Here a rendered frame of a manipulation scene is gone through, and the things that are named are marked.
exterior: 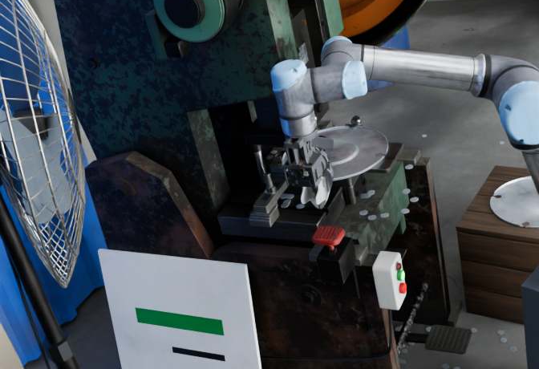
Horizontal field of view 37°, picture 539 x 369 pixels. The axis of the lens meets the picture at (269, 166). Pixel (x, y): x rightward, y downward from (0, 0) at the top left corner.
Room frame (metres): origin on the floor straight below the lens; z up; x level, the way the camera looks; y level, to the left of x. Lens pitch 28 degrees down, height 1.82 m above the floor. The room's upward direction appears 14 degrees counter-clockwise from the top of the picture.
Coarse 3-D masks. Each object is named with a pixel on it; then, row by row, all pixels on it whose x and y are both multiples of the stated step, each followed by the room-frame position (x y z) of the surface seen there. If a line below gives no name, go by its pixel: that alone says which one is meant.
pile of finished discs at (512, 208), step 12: (516, 180) 2.22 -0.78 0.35; (528, 180) 2.20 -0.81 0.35; (504, 192) 2.17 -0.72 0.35; (516, 192) 2.16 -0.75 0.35; (528, 192) 2.13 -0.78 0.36; (492, 204) 2.12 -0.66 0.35; (504, 204) 2.11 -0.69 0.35; (516, 204) 2.09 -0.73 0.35; (528, 204) 2.07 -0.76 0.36; (504, 216) 2.04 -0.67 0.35; (516, 216) 2.03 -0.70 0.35; (528, 216) 2.01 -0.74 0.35
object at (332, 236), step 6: (318, 228) 1.61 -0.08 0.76; (324, 228) 1.60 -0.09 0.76; (330, 228) 1.60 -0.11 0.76; (336, 228) 1.59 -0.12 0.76; (318, 234) 1.58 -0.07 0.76; (324, 234) 1.58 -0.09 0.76; (330, 234) 1.57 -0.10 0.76; (336, 234) 1.56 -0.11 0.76; (342, 234) 1.57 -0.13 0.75; (312, 240) 1.57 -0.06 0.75; (318, 240) 1.56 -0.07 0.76; (324, 240) 1.55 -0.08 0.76; (330, 240) 1.55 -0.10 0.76; (336, 240) 1.54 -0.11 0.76; (330, 246) 1.57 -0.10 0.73
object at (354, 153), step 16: (336, 128) 2.05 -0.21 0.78; (368, 128) 2.00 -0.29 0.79; (336, 144) 1.95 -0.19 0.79; (352, 144) 1.92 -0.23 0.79; (368, 144) 1.91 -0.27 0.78; (384, 144) 1.89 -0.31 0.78; (336, 160) 1.86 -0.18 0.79; (352, 160) 1.85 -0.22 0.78; (368, 160) 1.83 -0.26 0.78; (336, 176) 1.79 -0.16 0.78
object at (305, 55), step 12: (300, 12) 1.97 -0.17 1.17; (300, 24) 1.96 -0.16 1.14; (300, 36) 1.95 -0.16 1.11; (300, 48) 1.94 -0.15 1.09; (312, 60) 1.99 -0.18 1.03; (264, 108) 1.92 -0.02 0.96; (276, 108) 1.90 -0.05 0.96; (324, 108) 1.93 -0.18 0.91; (264, 120) 1.93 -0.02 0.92; (276, 120) 1.91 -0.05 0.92
